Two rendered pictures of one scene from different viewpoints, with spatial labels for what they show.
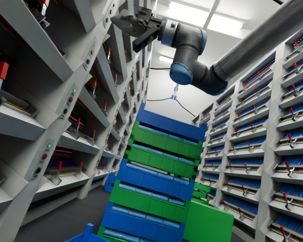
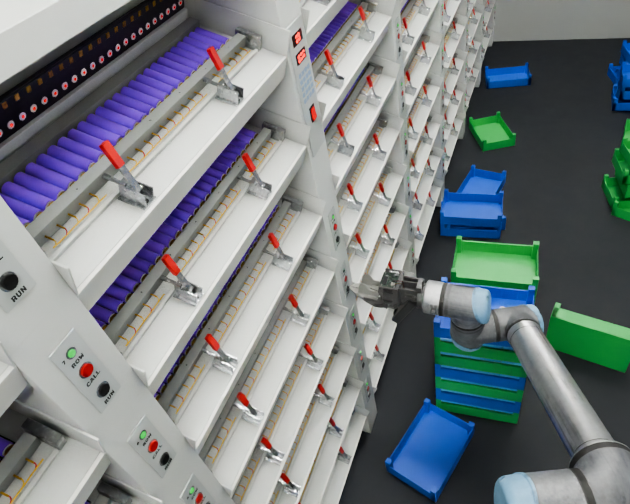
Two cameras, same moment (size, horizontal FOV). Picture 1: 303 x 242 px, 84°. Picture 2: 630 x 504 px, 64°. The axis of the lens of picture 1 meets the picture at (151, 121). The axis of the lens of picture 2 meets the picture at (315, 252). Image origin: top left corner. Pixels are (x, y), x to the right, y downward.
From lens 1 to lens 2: 1.61 m
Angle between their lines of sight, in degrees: 64
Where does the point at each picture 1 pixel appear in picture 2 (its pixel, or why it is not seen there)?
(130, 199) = (456, 387)
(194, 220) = (573, 338)
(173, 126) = not seen: hidden behind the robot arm
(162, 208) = (492, 393)
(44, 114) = (352, 381)
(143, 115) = (441, 332)
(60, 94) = (354, 369)
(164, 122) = not seen: hidden behind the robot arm
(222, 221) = (617, 345)
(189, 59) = (468, 341)
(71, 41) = not seen: hidden behind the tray
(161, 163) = (480, 366)
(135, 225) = (468, 400)
